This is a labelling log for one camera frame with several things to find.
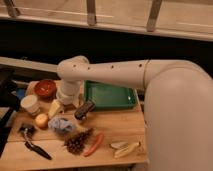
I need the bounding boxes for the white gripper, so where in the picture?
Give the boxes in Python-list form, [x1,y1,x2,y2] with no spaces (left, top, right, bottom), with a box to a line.
[48,80,82,118]

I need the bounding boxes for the light blue towel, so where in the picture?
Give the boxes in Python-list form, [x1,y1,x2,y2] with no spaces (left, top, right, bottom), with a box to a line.
[48,116,76,134]

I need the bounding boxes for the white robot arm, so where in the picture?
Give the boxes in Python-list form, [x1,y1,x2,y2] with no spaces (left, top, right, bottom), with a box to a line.
[57,56,213,171]

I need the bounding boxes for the white paper cup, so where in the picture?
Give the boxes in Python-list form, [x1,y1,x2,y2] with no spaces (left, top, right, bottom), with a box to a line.
[21,95,40,116]

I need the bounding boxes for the round wooden board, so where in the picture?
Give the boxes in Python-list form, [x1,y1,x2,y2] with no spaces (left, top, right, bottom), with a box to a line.
[25,79,84,116]

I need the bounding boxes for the yellow apple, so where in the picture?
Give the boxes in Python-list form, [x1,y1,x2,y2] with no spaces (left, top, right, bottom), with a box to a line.
[35,113,49,129]

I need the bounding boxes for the red bowl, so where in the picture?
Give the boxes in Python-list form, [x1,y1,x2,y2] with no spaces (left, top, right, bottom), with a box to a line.
[34,80,57,99]

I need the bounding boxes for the small blue object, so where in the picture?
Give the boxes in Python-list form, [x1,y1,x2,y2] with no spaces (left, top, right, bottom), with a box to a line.
[16,88,26,100]

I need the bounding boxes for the bunch of dried grapes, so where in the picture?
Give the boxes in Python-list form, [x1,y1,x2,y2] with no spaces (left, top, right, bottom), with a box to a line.
[64,128,93,155]

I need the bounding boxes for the black stand at left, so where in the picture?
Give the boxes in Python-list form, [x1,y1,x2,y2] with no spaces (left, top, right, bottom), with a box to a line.
[0,68,20,156]

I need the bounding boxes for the green plastic tray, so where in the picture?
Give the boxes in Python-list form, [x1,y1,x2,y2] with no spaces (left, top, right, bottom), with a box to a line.
[84,81,137,111]

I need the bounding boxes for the yellow banana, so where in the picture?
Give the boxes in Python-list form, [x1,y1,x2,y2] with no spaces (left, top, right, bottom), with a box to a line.
[110,142,141,158]

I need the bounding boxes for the black handled peeler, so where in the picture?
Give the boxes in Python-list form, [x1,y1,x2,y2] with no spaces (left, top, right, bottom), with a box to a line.
[19,123,52,160]

